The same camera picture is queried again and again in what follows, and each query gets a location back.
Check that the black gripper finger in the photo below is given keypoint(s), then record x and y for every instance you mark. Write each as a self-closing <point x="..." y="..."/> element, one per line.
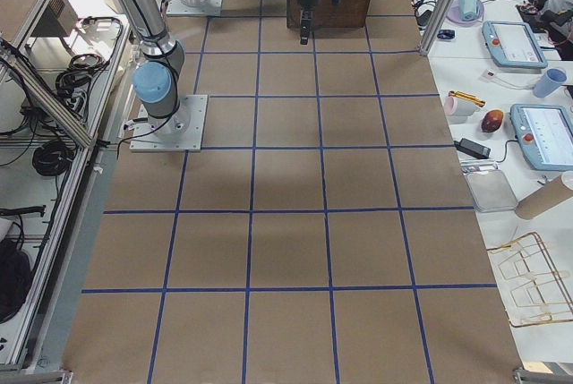
<point x="305" y="26"/>

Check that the blue black small device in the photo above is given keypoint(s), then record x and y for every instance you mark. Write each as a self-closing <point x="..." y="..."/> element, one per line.
<point x="446" y="35"/>

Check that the purple plate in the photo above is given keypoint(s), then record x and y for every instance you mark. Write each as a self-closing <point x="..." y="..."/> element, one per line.
<point x="453" y="13"/>

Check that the teal box on plate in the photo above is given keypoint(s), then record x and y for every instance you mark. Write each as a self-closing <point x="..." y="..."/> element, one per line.
<point x="468" y="10"/>

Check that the pink white mug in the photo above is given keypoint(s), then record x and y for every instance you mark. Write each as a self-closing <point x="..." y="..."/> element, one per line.
<point x="456" y="106"/>

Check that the gold yellow pen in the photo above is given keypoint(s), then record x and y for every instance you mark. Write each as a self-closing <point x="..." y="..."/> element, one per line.
<point x="468" y="98"/>

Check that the upper blue teach pendant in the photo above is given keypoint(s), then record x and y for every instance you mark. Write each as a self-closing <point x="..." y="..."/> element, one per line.
<point x="513" y="45"/>

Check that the blue teach pendant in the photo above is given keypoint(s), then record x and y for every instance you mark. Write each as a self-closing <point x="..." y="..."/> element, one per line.
<point x="513" y="45"/>
<point x="544" y="133"/>

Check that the red mango fruit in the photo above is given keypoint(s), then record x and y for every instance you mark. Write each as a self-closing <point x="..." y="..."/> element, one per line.
<point x="492" y="121"/>

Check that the black power adapter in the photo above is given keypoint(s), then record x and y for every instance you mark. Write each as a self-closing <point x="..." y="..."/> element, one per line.
<point x="472" y="149"/>

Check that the light blue plastic cup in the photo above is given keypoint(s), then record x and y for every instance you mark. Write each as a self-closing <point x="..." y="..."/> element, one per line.
<point x="551" y="80"/>

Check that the lower blue teach pendant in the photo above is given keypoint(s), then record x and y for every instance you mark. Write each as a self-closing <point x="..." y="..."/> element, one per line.
<point x="544" y="133"/>

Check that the cardboard tube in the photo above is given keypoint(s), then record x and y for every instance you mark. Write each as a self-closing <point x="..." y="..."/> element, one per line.
<point x="547" y="197"/>

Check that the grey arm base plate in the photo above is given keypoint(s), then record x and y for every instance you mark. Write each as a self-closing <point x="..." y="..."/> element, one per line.
<point x="183" y="132"/>

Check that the gold wire rack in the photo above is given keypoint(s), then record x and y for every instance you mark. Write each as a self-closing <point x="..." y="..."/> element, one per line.
<point x="533" y="289"/>

